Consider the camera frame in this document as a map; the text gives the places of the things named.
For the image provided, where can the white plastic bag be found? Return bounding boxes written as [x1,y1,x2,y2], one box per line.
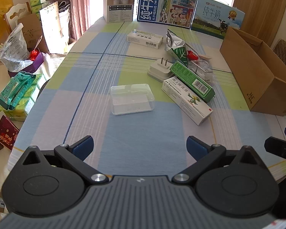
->
[0,23,34,72]

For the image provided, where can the purple box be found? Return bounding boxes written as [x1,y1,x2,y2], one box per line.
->
[8,51,44,78]

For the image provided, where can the clear packet with wire holder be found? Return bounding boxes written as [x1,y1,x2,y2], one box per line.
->
[189,60,214,83]

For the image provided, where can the light blue milk carton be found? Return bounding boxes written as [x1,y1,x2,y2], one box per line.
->
[191,0,245,40]

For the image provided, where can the quilted brown chair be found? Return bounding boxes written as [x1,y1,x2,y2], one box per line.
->
[273,38,286,74]

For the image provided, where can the white chair back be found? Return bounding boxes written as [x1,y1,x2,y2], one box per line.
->
[3,2,32,36]

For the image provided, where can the red gift bag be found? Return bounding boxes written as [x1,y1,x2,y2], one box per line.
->
[0,115,20,151]

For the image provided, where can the stack of green tissue packs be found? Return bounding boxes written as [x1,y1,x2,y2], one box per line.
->
[0,74,47,122]

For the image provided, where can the white medicine box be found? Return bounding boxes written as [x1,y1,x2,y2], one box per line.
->
[126,29,164,49]

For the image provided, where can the brown cardboard sheet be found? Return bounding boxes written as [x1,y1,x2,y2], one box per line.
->
[17,13,49,53]

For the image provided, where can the white paper bag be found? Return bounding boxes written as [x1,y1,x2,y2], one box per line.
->
[39,1,69,53]

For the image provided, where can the silver green foil bag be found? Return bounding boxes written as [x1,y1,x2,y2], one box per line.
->
[165,29,189,67]

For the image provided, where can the teal packets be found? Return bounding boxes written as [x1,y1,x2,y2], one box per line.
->
[0,72,37,111]

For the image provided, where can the white power adapter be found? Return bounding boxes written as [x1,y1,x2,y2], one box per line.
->
[147,58,174,81]

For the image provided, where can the green carton box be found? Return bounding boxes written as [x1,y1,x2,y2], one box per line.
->
[170,61,215,103]

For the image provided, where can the pink curtain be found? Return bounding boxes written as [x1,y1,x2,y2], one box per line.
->
[38,0,91,41]

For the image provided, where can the dark blue milk carton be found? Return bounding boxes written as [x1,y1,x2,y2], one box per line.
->
[137,0,200,29]

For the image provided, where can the thin wooden stick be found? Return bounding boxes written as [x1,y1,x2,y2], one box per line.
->
[32,35,43,52]

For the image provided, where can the white ointment box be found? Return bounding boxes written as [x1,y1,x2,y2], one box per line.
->
[161,77,213,126]

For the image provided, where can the brown cardboard box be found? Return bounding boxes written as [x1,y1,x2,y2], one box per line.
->
[220,27,286,116]

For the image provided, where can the desktop with checked tablecloth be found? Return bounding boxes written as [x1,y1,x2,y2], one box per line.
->
[8,17,286,182]

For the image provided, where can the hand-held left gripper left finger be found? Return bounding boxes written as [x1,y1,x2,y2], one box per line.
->
[21,135,109,185]

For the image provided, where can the clear plastic container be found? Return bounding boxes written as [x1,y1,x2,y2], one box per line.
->
[109,84,155,115]

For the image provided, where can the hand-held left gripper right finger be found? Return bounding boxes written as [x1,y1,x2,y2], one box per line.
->
[172,135,259,185]

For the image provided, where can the white humidifier product box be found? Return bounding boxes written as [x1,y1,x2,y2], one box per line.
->
[103,0,136,23]

